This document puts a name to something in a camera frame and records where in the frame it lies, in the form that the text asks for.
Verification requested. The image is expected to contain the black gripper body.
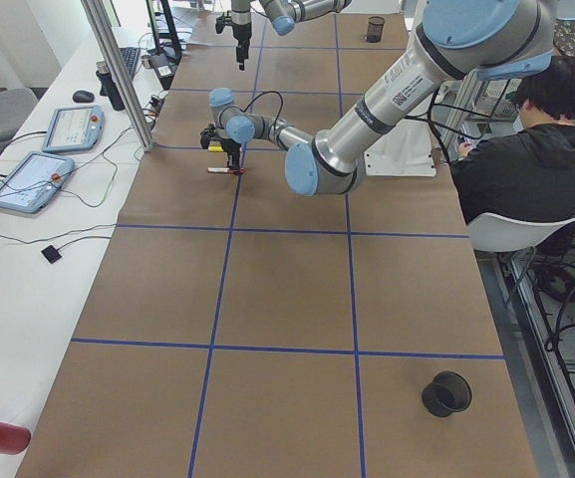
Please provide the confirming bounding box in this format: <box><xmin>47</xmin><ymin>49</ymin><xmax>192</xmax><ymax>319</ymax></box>
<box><xmin>232</xmin><ymin>23</ymin><xmax>250</xmax><ymax>49</ymax></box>
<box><xmin>221</xmin><ymin>138</ymin><xmax>242</xmax><ymax>157</ymax></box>

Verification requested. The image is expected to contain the red whiteboard marker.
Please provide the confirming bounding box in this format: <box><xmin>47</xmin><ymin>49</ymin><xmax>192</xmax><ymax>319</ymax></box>
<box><xmin>207</xmin><ymin>167</ymin><xmax>246</xmax><ymax>175</ymax></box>

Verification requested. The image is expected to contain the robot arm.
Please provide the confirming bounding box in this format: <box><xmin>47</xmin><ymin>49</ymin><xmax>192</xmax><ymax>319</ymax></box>
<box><xmin>209</xmin><ymin>1</ymin><xmax>557</xmax><ymax>196</ymax></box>
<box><xmin>215</xmin><ymin>0</ymin><xmax>352</xmax><ymax>71</ymax></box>

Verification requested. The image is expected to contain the black keyboard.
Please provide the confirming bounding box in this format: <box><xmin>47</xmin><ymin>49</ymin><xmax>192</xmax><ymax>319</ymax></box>
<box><xmin>119</xmin><ymin>47</ymin><xmax>142</xmax><ymax>79</ymax></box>

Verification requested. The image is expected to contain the black mesh pen cup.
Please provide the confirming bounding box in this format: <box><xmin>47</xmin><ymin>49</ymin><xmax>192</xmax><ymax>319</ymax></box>
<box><xmin>366</xmin><ymin>16</ymin><xmax>386</xmax><ymax>43</ymax></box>

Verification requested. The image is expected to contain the black water bottle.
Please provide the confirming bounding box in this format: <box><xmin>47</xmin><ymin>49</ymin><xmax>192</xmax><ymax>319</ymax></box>
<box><xmin>96</xmin><ymin>61</ymin><xmax>126</xmax><ymax>111</ymax></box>

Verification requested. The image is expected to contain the black computer mouse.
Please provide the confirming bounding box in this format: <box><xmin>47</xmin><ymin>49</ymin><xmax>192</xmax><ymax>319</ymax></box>
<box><xmin>72</xmin><ymin>90</ymin><xmax>95</xmax><ymax>104</ymax></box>

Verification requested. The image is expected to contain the far teach pendant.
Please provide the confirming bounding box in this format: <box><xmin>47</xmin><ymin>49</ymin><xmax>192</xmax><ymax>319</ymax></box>
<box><xmin>42</xmin><ymin>105</ymin><xmax>105</xmax><ymax>153</ymax></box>

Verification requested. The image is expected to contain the teach pendant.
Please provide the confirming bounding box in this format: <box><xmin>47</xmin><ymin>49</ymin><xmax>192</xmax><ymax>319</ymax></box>
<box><xmin>42</xmin><ymin>105</ymin><xmax>105</xmax><ymax>153</ymax></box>
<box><xmin>0</xmin><ymin>151</ymin><xmax>75</xmax><ymax>214</ymax></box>

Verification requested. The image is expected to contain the near teach pendant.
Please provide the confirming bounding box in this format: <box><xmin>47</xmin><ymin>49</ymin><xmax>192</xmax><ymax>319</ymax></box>
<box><xmin>0</xmin><ymin>151</ymin><xmax>75</xmax><ymax>214</ymax></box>

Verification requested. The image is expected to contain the small black sensor pad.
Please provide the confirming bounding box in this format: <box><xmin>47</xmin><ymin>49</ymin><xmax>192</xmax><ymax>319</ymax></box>
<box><xmin>41</xmin><ymin>245</ymin><xmax>62</xmax><ymax>264</ymax></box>

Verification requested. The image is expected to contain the white plastic chair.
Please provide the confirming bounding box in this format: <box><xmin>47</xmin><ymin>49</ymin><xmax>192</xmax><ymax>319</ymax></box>
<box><xmin>467</xmin><ymin>212</ymin><xmax>575</xmax><ymax>264</ymax></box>

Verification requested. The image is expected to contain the solid black pen cup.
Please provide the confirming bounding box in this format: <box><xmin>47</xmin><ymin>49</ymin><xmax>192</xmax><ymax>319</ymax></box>
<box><xmin>421</xmin><ymin>370</ymin><xmax>472</xmax><ymax>417</ymax></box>

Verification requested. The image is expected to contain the seated person in black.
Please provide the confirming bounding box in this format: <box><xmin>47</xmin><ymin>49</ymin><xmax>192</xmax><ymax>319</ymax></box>
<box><xmin>450</xmin><ymin>56</ymin><xmax>575</xmax><ymax>223</ymax></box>

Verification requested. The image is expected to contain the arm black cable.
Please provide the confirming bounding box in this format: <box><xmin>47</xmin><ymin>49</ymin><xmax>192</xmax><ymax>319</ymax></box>
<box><xmin>240</xmin><ymin>90</ymin><xmax>286</xmax><ymax>120</ymax></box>

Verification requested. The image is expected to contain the aluminium frame post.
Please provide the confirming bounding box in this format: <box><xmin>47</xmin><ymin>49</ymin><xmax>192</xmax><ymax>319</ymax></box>
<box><xmin>81</xmin><ymin>0</ymin><xmax>153</xmax><ymax>152</ymax></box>

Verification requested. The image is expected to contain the white camera pillar base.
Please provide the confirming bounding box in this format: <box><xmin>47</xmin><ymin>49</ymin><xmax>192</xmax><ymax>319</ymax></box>
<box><xmin>364</xmin><ymin>119</ymin><xmax>436</xmax><ymax>177</ymax></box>

